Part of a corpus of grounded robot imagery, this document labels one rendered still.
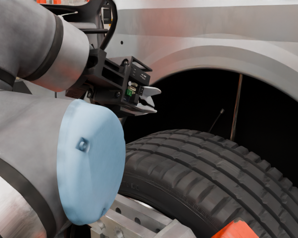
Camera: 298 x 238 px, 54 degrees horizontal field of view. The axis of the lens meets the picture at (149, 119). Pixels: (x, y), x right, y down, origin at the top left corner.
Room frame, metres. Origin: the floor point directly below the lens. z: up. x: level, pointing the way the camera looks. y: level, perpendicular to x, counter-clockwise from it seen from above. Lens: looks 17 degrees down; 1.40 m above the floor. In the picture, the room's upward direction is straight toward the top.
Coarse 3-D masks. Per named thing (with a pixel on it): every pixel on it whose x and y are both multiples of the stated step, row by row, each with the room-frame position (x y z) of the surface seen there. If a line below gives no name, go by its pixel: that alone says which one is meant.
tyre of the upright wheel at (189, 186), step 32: (128, 160) 0.49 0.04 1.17; (160, 160) 0.48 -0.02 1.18; (192, 160) 0.48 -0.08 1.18; (224, 160) 0.50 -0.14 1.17; (256, 160) 0.53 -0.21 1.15; (128, 192) 0.48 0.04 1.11; (160, 192) 0.43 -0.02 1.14; (192, 192) 0.40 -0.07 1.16; (224, 192) 0.41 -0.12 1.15; (256, 192) 0.44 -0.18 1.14; (288, 192) 0.48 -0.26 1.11; (192, 224) 0.39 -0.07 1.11; (224, 224) 0.36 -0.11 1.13; (256, 224) 0.37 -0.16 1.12; (288, 224) 0.40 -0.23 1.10
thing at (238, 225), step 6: (234, 222) 0.32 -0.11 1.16; (240, 222) 0.33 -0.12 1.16; (228, 228) 0.31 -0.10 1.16; (234, 228) 0.31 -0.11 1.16; (240, 228) 0.32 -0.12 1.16; (246, 228) 0.32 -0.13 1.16; (216, 234) 0.34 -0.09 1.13; (222, 234) 0.30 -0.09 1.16; (228, 234) 0.30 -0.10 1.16; (234, 234) 0.30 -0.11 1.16; (240, 234) 0.31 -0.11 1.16; (246, 234) 0.31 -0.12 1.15; (252, 234) 0.32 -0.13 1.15
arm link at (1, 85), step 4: (0, 72) 0.29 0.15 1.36; (4, 72) 0.30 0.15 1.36; (0, 76) 0.29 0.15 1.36; (4, 76) 0.30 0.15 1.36; (8, 76) 0.30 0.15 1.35; (12, 76) 0.31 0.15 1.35; (0, 80) 0.29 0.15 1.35; (4, 80) 0.30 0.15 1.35; (8, 80) 0.30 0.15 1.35; (12, 80) 0.31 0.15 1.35; (0, 84) 0.29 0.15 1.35; (4, 84) 0.30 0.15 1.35; (8, 84) 0.30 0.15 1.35; (12, 84) 0.31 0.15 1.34; (0, 88) 0.29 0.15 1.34; (4, 88) 0.30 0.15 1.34; (8, 88) 0.30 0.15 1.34
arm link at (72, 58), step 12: (72, 36) 0.37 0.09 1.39; (84, 36) 0.39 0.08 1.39; (60, 48) 0.35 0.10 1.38; (72, 48) 0.36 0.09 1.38; (84, 48) 0.38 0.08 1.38; (60, 60) 0.35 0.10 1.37; (72, 60) 0.36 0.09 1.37; (84, 60) 0.37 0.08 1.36; (48, 72) 0.35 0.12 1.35; (60, 72) 0.35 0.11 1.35; (72, 72) 0.36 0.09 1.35; (36, 84) 0.37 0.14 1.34; (48, 84) 0.36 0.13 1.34; (60, 84) 0.36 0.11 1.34; (72, 84) 0.37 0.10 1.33
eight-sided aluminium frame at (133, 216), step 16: (112, 208) 0.45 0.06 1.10; (128, 208) 0.42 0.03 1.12; (144, 208) 0.42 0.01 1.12; (64, 224) 0.48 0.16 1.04; (96, 224) 0.41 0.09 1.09; (112, 224) 0.39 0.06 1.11; (128, 224) 0.38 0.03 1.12; (144, 224) 0.40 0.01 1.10; (160, 224) 0.38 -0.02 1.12; (176, 224) 0.38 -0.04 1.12
